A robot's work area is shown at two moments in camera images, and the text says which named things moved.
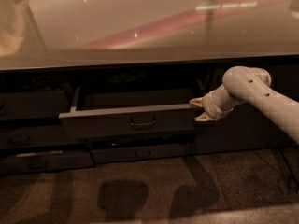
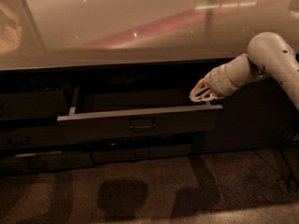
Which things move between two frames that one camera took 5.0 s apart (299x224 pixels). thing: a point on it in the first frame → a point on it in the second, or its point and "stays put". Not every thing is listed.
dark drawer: x=124 y=112 stays put
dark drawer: x=46 y=161 stays put
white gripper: x=210 y=106 → x=219 y=80
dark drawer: x=142 y=153 stays put
